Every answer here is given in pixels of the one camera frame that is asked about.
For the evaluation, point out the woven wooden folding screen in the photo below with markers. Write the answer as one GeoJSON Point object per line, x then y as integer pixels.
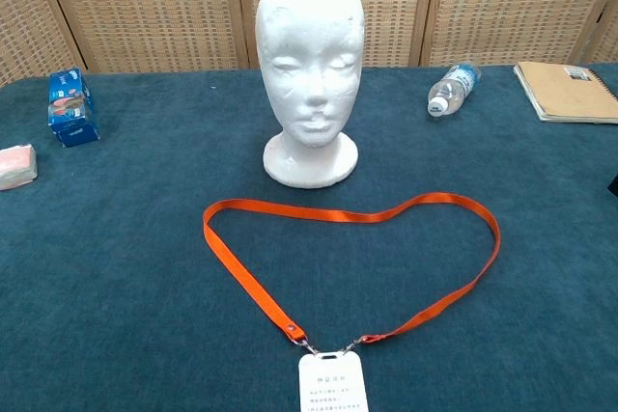
{"type": "Point", "coordinates": [145, 7]}

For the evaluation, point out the teal tablecloth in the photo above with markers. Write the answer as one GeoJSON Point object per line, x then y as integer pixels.
{"type": "Point", "coordinates": [145, 262]}

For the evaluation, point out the brown spiral notebook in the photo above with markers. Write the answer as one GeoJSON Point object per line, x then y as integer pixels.
{"type": "Point", "coordinates": [570, 93]}

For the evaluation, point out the black stapler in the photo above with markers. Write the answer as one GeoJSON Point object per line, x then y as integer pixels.
{"type": "Point", "coordinates": [613, 186]}

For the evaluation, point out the clear plastic water bottle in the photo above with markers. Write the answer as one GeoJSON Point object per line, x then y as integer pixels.
{"type": "Point", "coordinates": [454, 89]}

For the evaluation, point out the white foam mannequin head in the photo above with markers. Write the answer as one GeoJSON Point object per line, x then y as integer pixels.
{"type": "Point", "coordinates": [309, 45]}

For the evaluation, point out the blue cookie box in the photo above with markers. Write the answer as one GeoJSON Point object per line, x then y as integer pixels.
{"type": "Point", "coordinates": [72, 110]}

